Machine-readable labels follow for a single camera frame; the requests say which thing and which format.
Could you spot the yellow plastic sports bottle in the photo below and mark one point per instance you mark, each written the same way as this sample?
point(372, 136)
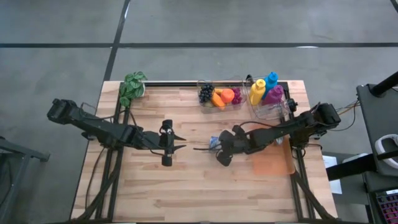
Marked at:
point(257, 92)

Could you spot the green-brown toy kiwi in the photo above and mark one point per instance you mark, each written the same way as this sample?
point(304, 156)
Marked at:
point(209, 104)

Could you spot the silver tin can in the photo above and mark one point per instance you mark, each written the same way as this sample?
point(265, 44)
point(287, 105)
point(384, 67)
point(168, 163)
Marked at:
point(214, 143)

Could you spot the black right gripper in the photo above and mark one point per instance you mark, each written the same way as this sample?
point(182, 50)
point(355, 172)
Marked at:
point(233, 144)

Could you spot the magenta plastic sports bottle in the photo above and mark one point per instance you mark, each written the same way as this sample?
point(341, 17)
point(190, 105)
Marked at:
point(274, 95)

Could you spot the orange toy fruit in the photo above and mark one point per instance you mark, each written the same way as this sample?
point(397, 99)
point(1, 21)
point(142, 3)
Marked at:
point(227, 96)

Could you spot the red toy grape bunch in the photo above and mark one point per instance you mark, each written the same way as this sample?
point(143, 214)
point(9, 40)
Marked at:
point(237, 96)

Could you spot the black pole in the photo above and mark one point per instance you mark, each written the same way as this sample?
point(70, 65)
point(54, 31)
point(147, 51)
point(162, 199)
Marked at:
point(385, 84)

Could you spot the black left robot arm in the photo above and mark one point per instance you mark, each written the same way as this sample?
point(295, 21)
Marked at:
point(99, 129)

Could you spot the dark grey side desk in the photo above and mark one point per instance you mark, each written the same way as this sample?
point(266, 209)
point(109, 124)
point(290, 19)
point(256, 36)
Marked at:
point(373, 124)

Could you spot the blue plastic sports bottle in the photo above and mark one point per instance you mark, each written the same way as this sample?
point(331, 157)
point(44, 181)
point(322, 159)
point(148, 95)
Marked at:
point(271, 82)

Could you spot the grey metal bench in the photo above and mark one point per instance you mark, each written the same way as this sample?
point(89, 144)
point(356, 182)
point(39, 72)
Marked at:
point(18, 152)

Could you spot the orange toy mango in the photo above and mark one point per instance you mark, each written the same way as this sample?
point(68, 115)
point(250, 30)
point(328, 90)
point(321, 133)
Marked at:
point(217, 100)

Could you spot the backlit keyboard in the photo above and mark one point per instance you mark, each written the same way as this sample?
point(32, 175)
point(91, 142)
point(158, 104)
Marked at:
point(388, 207)

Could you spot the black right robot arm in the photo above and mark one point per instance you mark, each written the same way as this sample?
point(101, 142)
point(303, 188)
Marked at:
point(295, 127)

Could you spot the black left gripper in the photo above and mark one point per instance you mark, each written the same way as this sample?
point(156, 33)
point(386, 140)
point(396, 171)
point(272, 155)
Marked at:
point(164, 141)

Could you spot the white paper on floor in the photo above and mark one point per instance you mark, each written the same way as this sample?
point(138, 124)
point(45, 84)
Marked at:
point(331, 161)

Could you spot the green plant in white pot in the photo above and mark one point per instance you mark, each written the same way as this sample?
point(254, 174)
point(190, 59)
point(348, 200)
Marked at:
point(133, 87)

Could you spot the orange translucent tray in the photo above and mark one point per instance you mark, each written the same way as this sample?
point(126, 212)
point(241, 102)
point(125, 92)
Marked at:
point(272, 161)

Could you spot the white headset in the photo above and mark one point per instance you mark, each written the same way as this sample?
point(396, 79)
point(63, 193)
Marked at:
point(387, 146)

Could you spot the black toy grape bunch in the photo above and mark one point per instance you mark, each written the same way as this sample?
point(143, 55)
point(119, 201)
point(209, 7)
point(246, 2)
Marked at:
point(206, 92)

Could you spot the clear plastic bin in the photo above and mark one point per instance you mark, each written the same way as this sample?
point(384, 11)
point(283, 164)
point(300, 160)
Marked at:
point(202, 109)
point(252, 109)

